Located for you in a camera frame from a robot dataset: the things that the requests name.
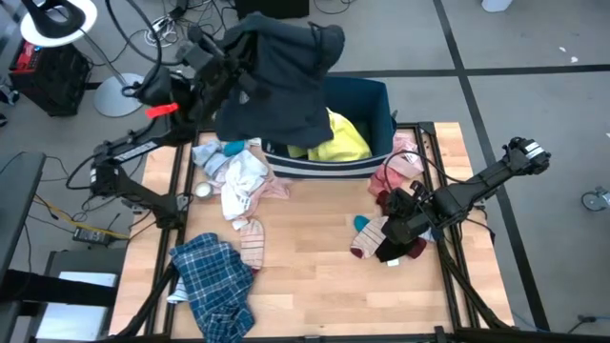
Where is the white garment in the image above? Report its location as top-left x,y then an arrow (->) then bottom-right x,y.
219,150 -> 271,223

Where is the white ring floor lamp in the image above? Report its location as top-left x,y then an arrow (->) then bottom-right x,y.
19,0 -> 146,118

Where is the black box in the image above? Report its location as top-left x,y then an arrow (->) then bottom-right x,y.
233,0 -> 311,20

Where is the maroon garment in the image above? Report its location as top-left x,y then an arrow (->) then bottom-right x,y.
375,189 -> 429,261

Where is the blue plaid shirt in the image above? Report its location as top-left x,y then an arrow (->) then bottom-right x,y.
169,232 -> 256,343

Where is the red clamp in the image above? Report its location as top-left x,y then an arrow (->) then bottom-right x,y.
144,102 -> 180,119

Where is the pale yellow garment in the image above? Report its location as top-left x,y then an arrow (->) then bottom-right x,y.
287,108 -> 373,163

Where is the black aluminium table frame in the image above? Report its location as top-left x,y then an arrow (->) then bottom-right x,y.
112,121 -> 516,343

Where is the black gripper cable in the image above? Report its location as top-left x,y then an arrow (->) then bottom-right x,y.
383,150 -> 487,192

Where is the thick black cable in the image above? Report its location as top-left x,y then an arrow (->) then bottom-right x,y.
104,0 -> 166,68

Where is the light blue garment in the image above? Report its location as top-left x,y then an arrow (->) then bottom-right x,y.
191,140 -> 234,180

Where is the white container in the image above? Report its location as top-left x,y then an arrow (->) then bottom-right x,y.
480,0 -> 514,13

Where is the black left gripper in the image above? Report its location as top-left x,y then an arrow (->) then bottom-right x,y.
197,32 -> 262,123

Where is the yellow cable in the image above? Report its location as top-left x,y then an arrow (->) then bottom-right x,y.
32,192 -> 130,239

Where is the salmon pink garment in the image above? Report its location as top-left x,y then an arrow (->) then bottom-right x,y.
367,131 -> 425,196

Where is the black crate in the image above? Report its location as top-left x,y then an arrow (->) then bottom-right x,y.
28,43 -> 92,117

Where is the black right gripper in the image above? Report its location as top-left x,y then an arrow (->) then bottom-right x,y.
381,183 -> 447,245

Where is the black desk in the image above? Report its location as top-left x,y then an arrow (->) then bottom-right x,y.
0,151 -> 48,287

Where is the pink striped sock maroon toe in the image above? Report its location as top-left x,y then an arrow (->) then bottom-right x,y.
350,215 -> 390,260
237,217 -> 266,272

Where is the grey caster wheel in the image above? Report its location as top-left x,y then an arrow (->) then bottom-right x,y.
580,186 -> 610,212

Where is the pale pink garment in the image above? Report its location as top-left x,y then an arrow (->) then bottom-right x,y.
209,171 -> 295,215

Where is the black power adapter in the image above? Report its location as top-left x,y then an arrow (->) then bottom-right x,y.
71,226 -> 113,247

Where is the navy white striped fabric basket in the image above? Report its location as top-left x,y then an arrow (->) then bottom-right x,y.
260,75 -> 397,180

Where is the black garment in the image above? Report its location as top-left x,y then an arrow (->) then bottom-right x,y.
375,237 -> 416,263

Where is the navy hooded sweatshirt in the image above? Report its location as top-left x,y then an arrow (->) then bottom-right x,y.
213,11 -> 347,150

